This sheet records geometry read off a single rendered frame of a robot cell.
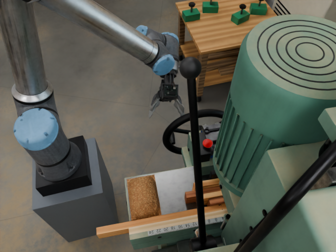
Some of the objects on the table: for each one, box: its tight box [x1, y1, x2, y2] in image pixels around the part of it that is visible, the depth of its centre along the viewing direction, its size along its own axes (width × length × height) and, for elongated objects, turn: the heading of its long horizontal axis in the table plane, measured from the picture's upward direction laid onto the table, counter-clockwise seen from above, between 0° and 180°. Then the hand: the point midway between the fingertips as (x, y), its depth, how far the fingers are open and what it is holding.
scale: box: [148, 217, 225, 236], centre depth 81 cm, size 50×1×1 cm, turn 101°
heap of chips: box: [127, 175, 162, 221], centre depth 88 cm, size 9×14×4 cm, turn 11°
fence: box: [129, 217, 223, 245], centre depth 83 cm, size 60×2×6 cm, turn 101°
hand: (166, 119), depth 124 cm, fingers open, 14 cm apart
